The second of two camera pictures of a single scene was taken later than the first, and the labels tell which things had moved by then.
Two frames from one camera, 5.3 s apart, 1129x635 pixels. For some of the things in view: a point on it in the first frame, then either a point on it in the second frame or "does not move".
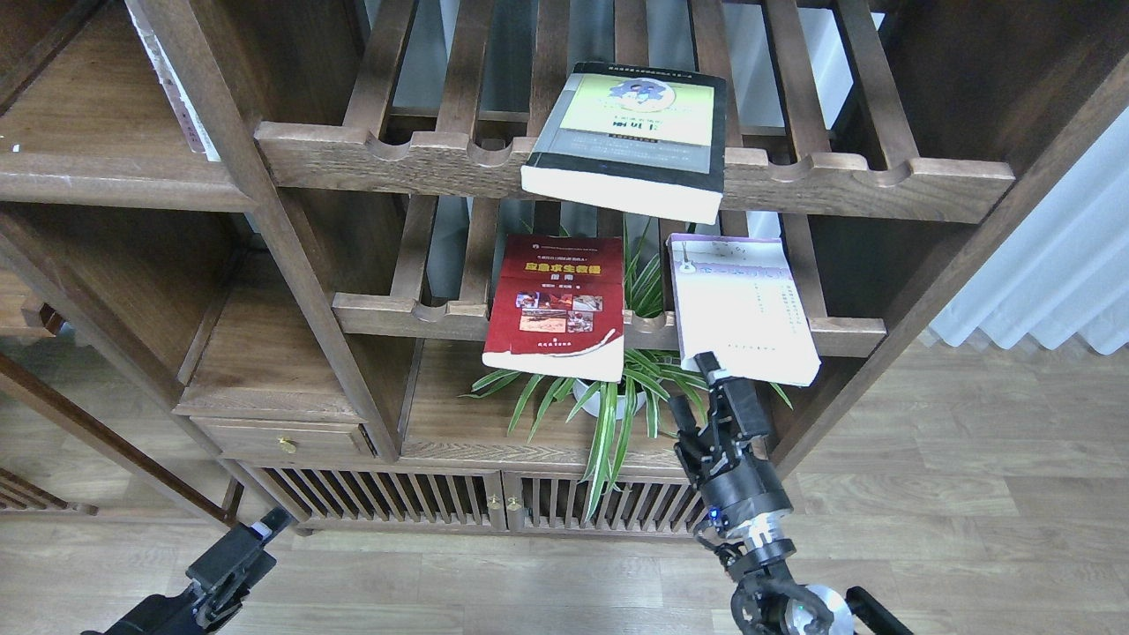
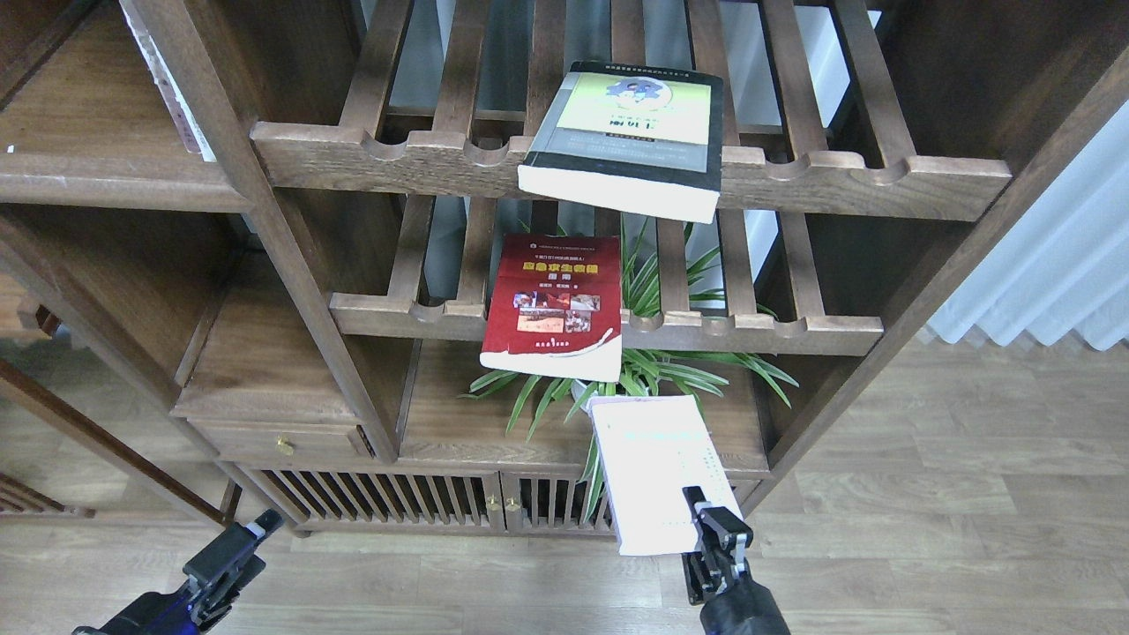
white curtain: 1062,272 does not move
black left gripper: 194,611 does not move
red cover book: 557,307 does not move
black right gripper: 743,496 to 744,608
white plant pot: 593,400 does not move
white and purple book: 737,296 to 649,448
